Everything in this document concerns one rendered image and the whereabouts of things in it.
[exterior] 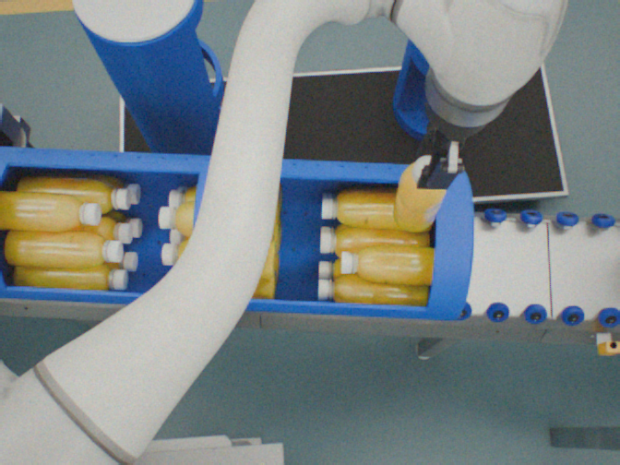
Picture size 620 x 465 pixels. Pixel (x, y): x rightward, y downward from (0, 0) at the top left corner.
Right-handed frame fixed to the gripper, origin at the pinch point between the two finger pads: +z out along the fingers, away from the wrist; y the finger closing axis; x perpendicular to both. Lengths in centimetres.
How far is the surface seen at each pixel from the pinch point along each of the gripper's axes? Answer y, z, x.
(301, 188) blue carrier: 11.0, 44.3, 18.2
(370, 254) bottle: -4.8, 32.6, 5.1
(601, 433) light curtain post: -32, 105, -64
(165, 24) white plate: 47, 44, 49
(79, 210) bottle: 0, 30, 57
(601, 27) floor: 119, 146, -92
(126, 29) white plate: 45, 44, 58
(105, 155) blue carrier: 10, 29, 53
